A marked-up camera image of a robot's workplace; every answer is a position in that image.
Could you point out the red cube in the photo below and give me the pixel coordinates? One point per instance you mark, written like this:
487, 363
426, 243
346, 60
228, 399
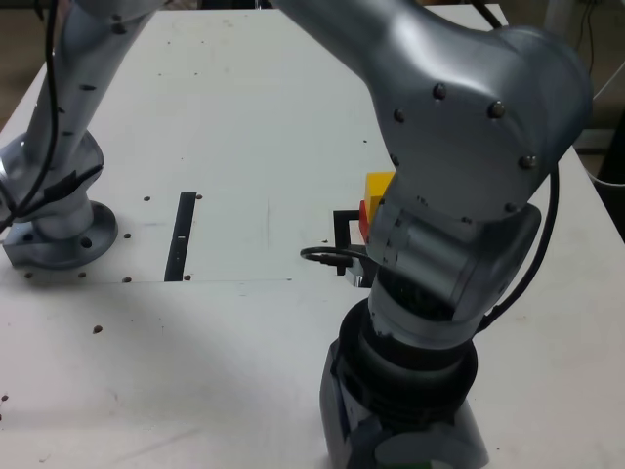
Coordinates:
365, 220

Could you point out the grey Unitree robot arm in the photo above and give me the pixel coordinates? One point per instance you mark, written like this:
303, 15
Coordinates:
464, 146

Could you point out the black tape square outline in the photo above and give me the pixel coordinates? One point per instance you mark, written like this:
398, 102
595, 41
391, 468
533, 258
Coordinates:
342, 234

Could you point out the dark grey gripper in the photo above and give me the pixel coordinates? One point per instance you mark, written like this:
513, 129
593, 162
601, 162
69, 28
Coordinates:
363, 425

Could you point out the black tape strip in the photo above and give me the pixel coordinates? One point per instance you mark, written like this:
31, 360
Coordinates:
183, 215

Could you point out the yellow cube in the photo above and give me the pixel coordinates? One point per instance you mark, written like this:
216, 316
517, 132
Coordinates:
376, 190

